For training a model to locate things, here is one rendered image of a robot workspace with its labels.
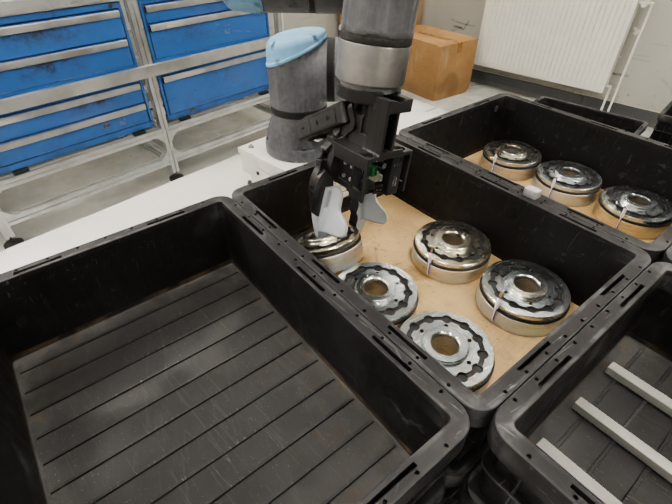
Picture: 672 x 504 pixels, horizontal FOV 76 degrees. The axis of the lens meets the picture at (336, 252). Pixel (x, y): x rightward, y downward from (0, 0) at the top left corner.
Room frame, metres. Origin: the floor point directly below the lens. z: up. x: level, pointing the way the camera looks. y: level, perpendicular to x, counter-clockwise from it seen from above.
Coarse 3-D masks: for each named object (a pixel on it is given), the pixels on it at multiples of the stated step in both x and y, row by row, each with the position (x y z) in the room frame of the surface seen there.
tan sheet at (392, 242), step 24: (408, 216) 0.56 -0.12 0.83; (384, 240) 0.50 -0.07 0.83; (408, 240) 0.50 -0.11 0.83; (408, 264) 0.45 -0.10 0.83; (432, 288) 0.40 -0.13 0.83; (456, 288) 0.40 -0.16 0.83; (456, 312) 0.36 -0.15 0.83; (480, 312) 0.36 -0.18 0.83; (504, 336) 0.32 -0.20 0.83; (504, 360) 0.29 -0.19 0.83
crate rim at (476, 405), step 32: (448, 160) 0.56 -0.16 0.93; (512, 192) 0.47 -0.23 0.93; (576, 224) 0.40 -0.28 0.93; (640, 256) 0.35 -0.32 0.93; (384, 320) 0.26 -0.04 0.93; (576, 320) 0.26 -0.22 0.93; (416, 352) 0.23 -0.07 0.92; (544, 352) 0.22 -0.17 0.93; (448, 384) 0.19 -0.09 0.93; (512, 384) 0.19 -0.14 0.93; (480, 416) 0.17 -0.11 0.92
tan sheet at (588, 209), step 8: (480, 152) 0.79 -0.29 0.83; (472, 160) 0.75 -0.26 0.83; (520, 184) 0.66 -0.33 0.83; (528, 184) 0.66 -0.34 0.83; (600, 192) 0.64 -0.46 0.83; (576, 208) 0.59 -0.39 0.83; (584, 208) 0.59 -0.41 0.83; (592, 208) 0.59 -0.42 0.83; (592, 216) 0.56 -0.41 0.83; (648, 240) 0.50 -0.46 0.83
